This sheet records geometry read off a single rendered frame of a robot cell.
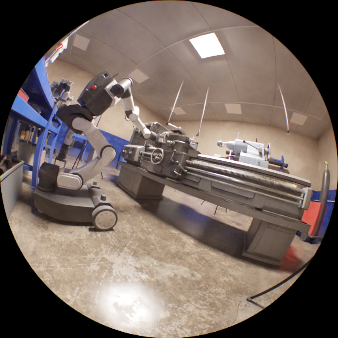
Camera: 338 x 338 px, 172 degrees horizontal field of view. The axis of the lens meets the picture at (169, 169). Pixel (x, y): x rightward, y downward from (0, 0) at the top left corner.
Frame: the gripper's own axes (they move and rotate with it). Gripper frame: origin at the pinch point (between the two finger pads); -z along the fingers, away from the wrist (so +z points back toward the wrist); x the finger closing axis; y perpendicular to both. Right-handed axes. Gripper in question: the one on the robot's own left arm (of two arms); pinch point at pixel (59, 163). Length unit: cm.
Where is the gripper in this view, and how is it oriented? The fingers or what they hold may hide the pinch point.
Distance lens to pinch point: 123.2
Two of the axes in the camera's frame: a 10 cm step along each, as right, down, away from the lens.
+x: 3.9, 2.4, 8.9
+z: 4.0, -9.1, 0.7
